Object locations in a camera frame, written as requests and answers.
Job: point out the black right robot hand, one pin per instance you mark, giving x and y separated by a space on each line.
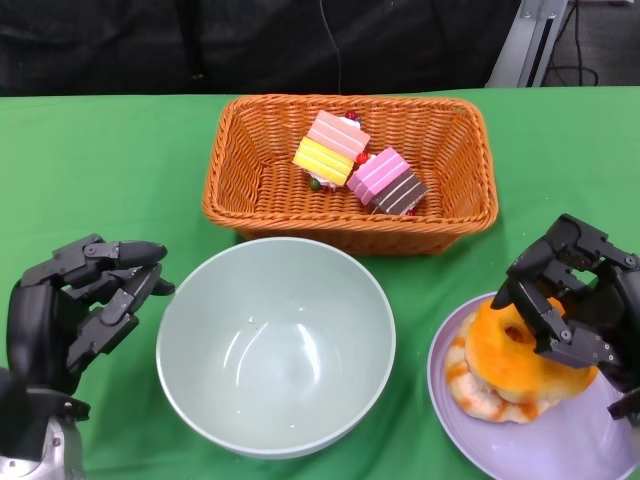
600 300

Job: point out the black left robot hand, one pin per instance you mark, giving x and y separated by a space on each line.
40 320

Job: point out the orange oval bread loaf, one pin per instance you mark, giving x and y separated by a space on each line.
500 360

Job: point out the pale green bowl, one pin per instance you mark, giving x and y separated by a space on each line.
275 350

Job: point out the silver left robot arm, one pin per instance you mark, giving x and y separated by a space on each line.
55 450

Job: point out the lavender plate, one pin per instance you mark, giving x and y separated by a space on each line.
525 450

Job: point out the chocolate layered cake slice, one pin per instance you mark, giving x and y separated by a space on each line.
400 195

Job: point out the magenta pink cake slice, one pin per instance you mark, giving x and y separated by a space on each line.
377 172

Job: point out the orange wicker basket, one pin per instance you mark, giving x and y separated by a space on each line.
300 220

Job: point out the pink yellow striped cake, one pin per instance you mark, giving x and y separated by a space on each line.
327 147

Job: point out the grey metal stand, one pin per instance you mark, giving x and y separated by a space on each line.
525 45

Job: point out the black backdrop cloth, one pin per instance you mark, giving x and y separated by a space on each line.
200 40

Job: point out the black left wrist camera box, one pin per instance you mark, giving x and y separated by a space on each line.
25 415

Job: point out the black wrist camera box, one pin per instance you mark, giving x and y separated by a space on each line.
625 407
25 415

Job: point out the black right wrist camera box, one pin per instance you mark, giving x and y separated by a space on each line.
625 407

